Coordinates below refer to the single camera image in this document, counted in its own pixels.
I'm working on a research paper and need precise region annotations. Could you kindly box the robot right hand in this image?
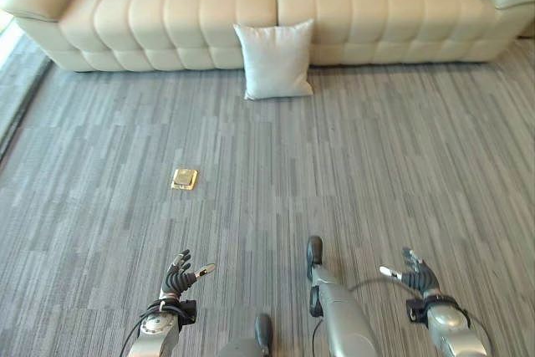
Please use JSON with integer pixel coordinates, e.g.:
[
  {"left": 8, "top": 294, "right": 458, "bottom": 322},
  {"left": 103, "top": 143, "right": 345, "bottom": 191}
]
[{"left": 379, "top": 246, "right": 441, "bottom": 298}]

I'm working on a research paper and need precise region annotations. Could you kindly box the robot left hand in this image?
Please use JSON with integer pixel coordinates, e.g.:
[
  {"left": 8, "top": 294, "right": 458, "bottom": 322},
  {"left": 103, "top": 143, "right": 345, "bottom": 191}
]
[{"left": 159, "top": 248, "right": 217, "bottom": 302}]

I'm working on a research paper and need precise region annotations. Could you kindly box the cream tufted leather sofa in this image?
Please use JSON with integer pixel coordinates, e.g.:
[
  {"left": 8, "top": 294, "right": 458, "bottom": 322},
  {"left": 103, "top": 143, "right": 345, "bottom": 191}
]
[{"left": 0, "top": 0, "right": 535, "bottom": 74}]

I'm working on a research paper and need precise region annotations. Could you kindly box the robot right silver leg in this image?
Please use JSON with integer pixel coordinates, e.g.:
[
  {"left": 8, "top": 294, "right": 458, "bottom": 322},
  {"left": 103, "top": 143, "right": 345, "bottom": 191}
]
[{"left": 306, "top": 235, "right": 380, "bottom": 357}]

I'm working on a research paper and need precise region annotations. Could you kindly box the robot silver leg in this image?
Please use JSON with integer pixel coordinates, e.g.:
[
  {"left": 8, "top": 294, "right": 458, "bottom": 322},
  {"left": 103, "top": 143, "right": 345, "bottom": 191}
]
[
  {"left": 216, "top": 313, "right": 274, "bottom": 357},
  {"left": 306, "top": 235, "right": 380, "bottom": 357}
]

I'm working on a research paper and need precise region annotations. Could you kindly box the robot left silver leg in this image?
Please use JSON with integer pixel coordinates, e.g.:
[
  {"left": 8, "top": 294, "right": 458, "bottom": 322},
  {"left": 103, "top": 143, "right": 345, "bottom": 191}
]
[{"left": 216, "top": 313, "right": 274, "bottom": 357}]

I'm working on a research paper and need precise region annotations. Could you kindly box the brass floor socket cover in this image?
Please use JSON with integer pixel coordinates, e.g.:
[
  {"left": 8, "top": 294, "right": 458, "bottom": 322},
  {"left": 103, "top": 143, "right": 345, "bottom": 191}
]
[{"left": 171, "top": 168, "right": 200, "bottom": 191}]

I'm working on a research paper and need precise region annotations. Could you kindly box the white square cushion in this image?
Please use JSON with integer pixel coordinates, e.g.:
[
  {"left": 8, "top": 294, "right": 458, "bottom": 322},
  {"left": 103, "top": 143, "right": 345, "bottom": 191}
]
[{"left": 232, "top": 18, "right": 315, "bottom": 101}]

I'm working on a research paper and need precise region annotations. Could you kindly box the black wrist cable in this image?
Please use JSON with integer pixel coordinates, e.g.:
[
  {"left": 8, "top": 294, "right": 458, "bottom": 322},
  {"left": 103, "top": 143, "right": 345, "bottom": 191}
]
[
  {"left": 348, "top": 277, "right": 409, "bottom": 293},
  {"left": 120, "top": 298, "right": 168, "bottom": 357}
]

